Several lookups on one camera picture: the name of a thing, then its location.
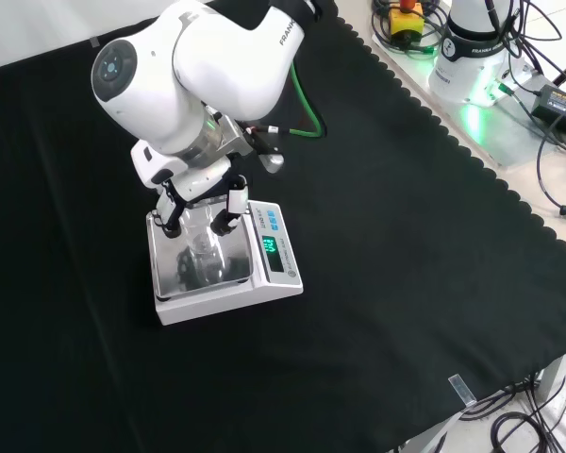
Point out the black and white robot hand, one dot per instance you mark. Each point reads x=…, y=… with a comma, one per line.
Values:
x=198, y=179

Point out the clear glass beaker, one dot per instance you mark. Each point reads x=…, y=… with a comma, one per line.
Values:
x=203, y=238

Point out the white electronic balance steel pan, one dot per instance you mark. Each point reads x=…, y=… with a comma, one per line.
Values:
x=269, y=264

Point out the grey tape piece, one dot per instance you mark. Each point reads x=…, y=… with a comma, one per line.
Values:
x=94, y=42

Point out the black bench cloth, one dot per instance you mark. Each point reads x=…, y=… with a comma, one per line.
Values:
x=358, y=264

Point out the yellow stop button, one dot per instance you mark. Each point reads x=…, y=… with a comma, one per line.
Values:
x=405, y=21

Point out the clear tape strip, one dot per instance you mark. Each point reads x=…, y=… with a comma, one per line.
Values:
x=462, y=390

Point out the black power adapter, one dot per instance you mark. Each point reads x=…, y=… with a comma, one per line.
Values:
x=561, y=106

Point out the grey table leg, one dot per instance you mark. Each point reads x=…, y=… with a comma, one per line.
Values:
x=556, y=375

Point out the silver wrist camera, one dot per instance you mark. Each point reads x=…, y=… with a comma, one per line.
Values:
x=270, y=161

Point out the grey metal base plate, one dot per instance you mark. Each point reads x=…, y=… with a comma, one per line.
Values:
x=509, y=132

